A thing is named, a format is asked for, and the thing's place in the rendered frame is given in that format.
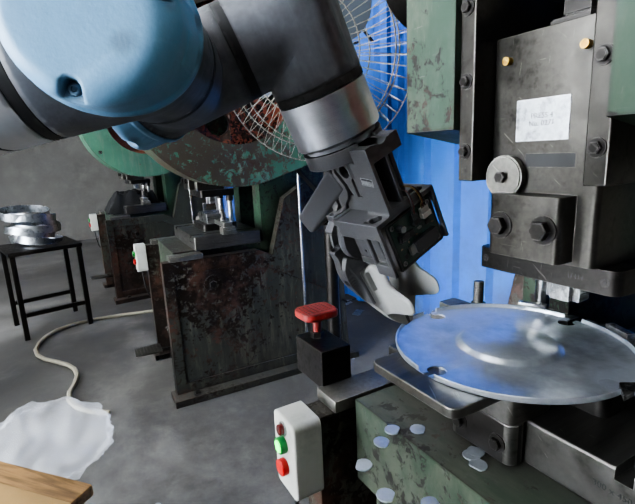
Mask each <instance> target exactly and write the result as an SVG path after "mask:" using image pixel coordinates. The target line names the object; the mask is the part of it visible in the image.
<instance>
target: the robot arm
mask: <svg viewBox="0 0 635 504"><path fill-rule="evenodd" d="M269 92H272V94H273V96H274V99H275V101H276V102H277V105H278V107H279V109H280V112H281V114H282V116H283V118H284V121H285V123H286V125H287V127H288V129H289V132H290V134H291V136H292V138H293V140H294V142H295V145H296V147H297V149H298V151H299V153H301V154H304V158H305V161H306V163H307V165H308V167H309V169H310V171H312V172H324V171H326V173H325V175H324V176H323V178H322V180H321V181H320V183H319V184H318V186H317V188H316V189H315V191H314V193H313V194H312V196H311V198H310V199H309V201H308V202H307V204H306V206H305V207H304V209H303V211H302V212H301V214H300V216H299V219H300V220H301V222H302V223H303V224H304V225H305V226H306V228H307V229H308V230H309V231H310V232H315V231H316V230H317V229H319V228H320V227H321V226H325V225H327V228H326V230H325V233H326V234H329V236H330V241H331V244H332V247H333V248H332V249H331V250H330V251H329V254H330V255H331V256H332V258H333V260H334V263H335V267H336V270H337V273H338V275H339V277H340V279H341V280H342V282H343V283H344V284H345V285H346V286H347V287H348V288H349V289H350V290H352V291H353V292H354V293H355V294H356V295H358V296H359V297H360V298H361V299H363V300H364V301H366V302H367V303H368V304H370V305H371V306H372V307H373V308H375V309H376V310H377V311H379V312H380V313H382V314H383V315H384V316H386V317H387V318H389V319H391V320H393V321H396V322H398V323H402V324H405V325H407V324H409V323H410V322H411V321H412V320H413V315H414V314H415V313H416V311H415V295H433V294H437V293H438V292H439V289H440V288H439V284H438V281H437V279H436V278H435V277H434V276H433V275H431V274H430V273H428V272H427V271H425V270H424V269H422V268H421V267H420V266H419V265H418V264H417V262H416V261H417V260H418V259H419V258H421V257H422V256H423V255H424V254H425V253H427V252H428V251H429V250H430V249H431V248H432V247H434V246H435V245H436V244H437V243H438V242H439V241H441V240H442V238H443V236H448V235H449V233H448V230H447V227H446V224H445V221H444V218H443V215H442V212H441V210H440V207H439V204H438V201H437V198H436V195H435V192H434V189H433V186H432V184H408V183H403V181H402V178H401V175H400V173H399V170H398V167H397V164H396V162H395V159H394V156H393V153H392V151H394V150H395V149H396V148H398V147H399V146H401V145H402V144H401V141H400V138H399V135H398V132H397V130H396V129H393V130H384V131H383V130H382V127H381V125H380V123H379V122H378V119H379V113H378V111H377V108H376V105H375V103H374V100H373V97H372V94H371V92H370V89H369V86H368V84H367V81H366V78H365V75H364V73H363V69H362V66H361V64H360V61H359V58H358V55H357V52H356V50H355V47H354V44H353V41H352V38H351V36H350V33H349V30H348V27H347V24H346V22H345V19H344V16H343V13H342V11H341V8H340V5H339V2H338V0H215V1H213V2H210V3H208V4H206V5H204V6H202V7H200V8H198V9H197V7H196V4H195V2H194V0H0V155H3V154H7V153H11V152H15V151H19V150H22V149H26V148H30V147H34V146H38V145H42V144H45V143H49V142H53V141H57V140H61V139H64V138H69V137H74V136H78V135H82V134H86V133H90V132H94V131H98V130H101V129H105V128H109V127H112V128H113V129H114V131H115V132H116V133H117V134H118V135H119V136H120V137H121V139H123V140H125V141H126V142H127V143H128V144H129V145H130V146H131V147H133V148H135V149H138V150H150V149H152V148H154V147H157V146H159V145H162V144H164V143H166V142H175V141H177V140H179V139H181V138H182V137H183V136H184V135H185V134H186V133H188V132H190V131H192V130H194V129H196V128H198V127H200V126H202V125H204V124H207V123H209V122H211V121H213V120H215V119H217V118H219V117H221V116H223V115H225V114H227V113H229V112H231V111H233V110H235V109H237V108H240V107H242V106H244V105H246V104H248V103H250V102H252V101H254V100H256V99H258V98H260V97H262V96H263V95H265V94H267V93H269ZM431 200H432V202H431ZM432 203H433V205H432ZM433 206H434V208H433ZM434 209H435V211H434ZM435 212H436V214H437V217H438V220H439V223H440V224H439V223H438V220H437V217H436V214H435ZM387 276H388V277H389V279H388V278H387Z"/></svg>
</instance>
